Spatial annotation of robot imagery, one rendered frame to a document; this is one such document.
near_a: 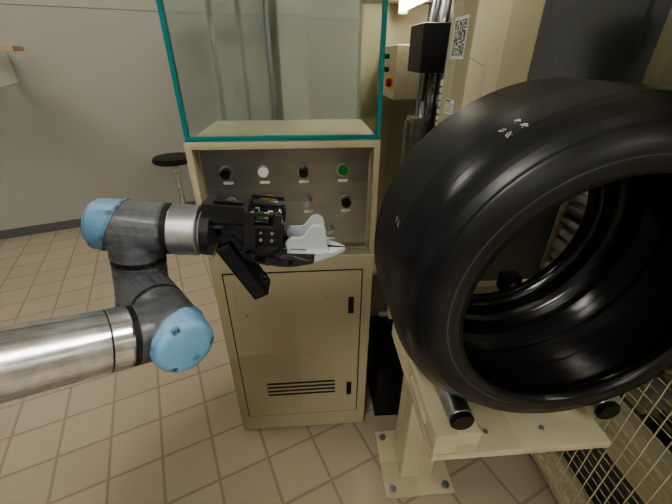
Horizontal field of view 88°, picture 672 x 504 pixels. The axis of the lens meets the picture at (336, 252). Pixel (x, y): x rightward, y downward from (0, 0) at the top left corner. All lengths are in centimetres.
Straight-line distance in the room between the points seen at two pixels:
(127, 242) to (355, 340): 101
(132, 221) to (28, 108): 357
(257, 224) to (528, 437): 68
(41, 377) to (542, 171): 57
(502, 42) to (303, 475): 157
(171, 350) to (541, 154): 48
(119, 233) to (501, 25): 74
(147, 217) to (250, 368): 104
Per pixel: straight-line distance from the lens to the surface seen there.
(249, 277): 56
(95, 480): 192
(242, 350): 143
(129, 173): 410
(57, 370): 46
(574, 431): 94
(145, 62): 396
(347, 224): 116
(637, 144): 52
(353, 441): 174
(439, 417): 77
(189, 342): 47
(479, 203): 45
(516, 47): 85
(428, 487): 168
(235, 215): 51
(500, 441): 86
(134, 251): 56
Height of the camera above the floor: 148
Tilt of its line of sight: 29 degrees down
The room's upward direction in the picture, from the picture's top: straight up
